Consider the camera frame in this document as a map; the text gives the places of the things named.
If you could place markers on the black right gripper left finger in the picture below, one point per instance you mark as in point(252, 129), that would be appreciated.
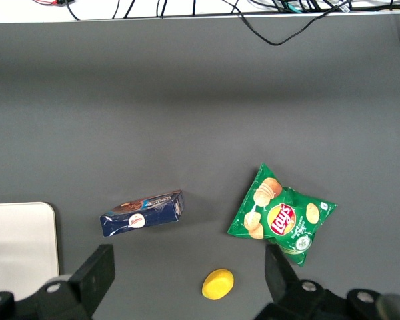
point(90, 280)

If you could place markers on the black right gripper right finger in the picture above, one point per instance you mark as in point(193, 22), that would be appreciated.
point(283, 293)

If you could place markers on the dark blue cookie box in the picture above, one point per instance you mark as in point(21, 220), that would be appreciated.
point(143, 218)

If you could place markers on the yellow lemon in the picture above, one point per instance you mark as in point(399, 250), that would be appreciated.
point(218, 284)

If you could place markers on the green Lays chips bag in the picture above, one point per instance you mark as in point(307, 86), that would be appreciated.
point(280, 216)

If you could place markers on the dark grey table mat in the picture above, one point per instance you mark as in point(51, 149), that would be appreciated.
point(186, 100)

